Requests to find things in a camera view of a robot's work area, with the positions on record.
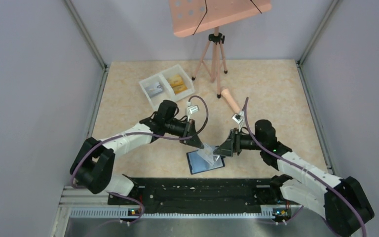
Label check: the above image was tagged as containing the blue leather card holder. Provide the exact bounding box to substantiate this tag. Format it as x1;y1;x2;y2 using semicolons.
186;151;225;175

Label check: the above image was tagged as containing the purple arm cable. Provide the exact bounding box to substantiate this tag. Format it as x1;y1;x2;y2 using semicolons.
70;95;209;226
240;97;368;237

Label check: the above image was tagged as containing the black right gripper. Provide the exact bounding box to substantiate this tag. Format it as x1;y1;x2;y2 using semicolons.
214;127;265;156

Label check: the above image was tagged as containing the white two-compartment plastic tray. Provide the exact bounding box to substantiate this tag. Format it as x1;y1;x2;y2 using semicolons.
139;64;195;111

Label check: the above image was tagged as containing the aluminium frame rail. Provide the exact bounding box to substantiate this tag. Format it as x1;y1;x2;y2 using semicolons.
50;185;367;237

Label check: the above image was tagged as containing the yellow card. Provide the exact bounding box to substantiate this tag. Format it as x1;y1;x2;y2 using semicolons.
172;84;188;95
167;74;184;87

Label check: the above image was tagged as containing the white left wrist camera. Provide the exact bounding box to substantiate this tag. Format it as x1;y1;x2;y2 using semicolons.
186;101;199;121

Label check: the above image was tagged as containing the silver card in tray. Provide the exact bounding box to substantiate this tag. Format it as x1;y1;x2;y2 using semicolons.
145;82;163;98

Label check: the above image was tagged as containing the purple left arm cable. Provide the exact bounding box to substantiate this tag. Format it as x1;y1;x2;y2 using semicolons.
70;95;209;226

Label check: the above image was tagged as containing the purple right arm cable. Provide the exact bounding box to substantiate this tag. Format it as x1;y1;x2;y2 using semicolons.
240;97;368;237

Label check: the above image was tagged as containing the silver card pulled out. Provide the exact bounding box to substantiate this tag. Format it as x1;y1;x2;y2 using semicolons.
196;144;221;165

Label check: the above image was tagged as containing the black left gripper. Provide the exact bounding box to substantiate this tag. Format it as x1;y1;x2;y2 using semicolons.
164;118;203;149

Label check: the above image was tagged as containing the yellow card in tray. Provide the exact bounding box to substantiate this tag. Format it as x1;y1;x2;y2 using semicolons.
167;74;184;87

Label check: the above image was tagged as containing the pink cylindrical tube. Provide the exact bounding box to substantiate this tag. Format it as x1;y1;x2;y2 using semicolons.
221;87;241;114

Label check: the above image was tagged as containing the pink tripod music stand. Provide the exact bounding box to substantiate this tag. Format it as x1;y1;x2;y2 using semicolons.
168;0;272;99

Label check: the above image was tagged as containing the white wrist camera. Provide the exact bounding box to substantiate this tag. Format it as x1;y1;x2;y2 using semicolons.
232;110;245;131
186;101;199;121

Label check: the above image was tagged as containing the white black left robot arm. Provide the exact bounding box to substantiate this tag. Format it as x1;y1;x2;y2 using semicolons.
70;100;204;204

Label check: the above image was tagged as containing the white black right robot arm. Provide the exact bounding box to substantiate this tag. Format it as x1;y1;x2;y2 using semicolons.
214;119;375;237

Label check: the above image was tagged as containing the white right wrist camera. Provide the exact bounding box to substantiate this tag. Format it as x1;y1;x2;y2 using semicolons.
232;110;245;131

